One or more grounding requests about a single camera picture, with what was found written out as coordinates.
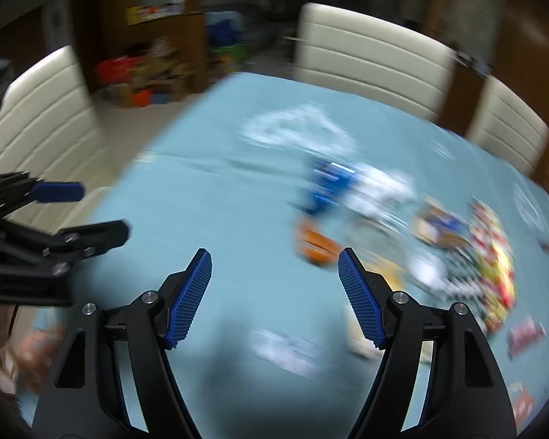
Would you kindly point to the white round object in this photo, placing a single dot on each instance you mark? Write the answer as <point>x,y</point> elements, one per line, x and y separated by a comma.
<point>425,270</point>

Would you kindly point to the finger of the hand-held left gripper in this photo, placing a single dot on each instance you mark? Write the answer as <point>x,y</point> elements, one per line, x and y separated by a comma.
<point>59,192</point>
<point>91,238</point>

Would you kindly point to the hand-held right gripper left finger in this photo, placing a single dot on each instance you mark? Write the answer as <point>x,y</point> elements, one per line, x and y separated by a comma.
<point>192,297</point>

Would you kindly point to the white tissue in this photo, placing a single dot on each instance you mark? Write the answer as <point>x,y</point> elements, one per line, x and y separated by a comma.
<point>379,192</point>

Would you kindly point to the pile of cardboard boxes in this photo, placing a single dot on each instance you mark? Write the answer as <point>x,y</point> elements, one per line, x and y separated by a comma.
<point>162,71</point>

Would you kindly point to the cream quilted chair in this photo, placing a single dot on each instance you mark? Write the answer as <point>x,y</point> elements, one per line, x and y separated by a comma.
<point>36,123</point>
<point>375,59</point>
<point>508,123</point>

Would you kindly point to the green bag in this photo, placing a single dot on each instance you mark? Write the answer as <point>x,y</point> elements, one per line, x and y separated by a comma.
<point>228,55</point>

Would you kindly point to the red box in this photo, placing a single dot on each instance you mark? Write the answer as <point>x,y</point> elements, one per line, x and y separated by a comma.
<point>114,68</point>

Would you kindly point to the wooden shelf unit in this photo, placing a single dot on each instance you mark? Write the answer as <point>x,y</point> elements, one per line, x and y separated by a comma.
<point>114,18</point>

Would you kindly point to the blue and yellow snack packet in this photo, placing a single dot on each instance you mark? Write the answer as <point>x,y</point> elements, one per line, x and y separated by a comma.
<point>443,228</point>

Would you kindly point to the blue bag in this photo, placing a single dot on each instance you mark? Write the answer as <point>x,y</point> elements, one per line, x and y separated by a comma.
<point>224,25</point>

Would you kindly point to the yellow box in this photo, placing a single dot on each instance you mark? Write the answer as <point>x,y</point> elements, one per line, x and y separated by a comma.
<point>155,11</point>

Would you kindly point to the teal printed tablecloth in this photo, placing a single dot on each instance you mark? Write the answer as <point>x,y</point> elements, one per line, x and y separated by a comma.
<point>238,219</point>

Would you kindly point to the red and yellow snack wrapper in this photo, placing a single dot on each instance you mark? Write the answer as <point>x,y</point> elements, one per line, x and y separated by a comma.
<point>494,260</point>

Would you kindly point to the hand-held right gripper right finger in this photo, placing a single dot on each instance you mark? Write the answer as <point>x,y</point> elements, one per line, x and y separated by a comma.
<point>361,302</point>

